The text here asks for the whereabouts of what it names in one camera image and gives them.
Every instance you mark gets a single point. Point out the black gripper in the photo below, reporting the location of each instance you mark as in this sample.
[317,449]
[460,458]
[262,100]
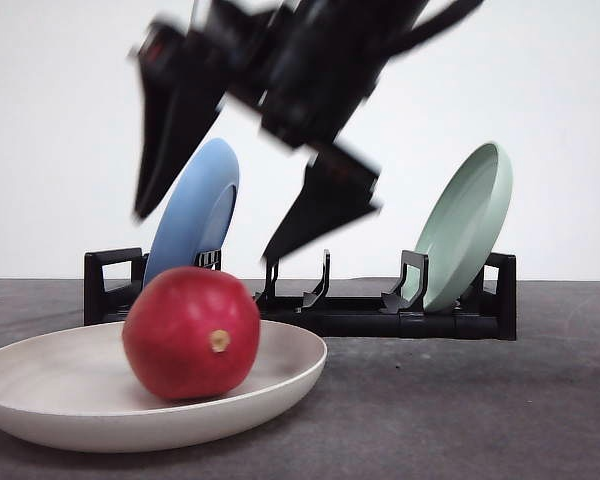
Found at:
[308,64]

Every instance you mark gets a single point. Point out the red pomegranate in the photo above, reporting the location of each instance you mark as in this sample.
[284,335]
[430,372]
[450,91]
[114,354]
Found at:
[191,333]

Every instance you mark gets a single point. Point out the white plate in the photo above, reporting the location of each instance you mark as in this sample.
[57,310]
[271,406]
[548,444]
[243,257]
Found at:
[70,388]

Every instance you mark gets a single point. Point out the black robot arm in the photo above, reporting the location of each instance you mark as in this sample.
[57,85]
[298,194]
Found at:
[305,65]

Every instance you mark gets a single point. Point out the blue plate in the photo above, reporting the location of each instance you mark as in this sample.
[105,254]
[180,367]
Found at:
[198,210]

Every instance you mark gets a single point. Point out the green plate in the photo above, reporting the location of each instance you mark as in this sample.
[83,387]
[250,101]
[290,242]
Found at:
[463,227]

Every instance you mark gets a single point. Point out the black dish rack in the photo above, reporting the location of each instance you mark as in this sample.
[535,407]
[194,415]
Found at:
[111,275]

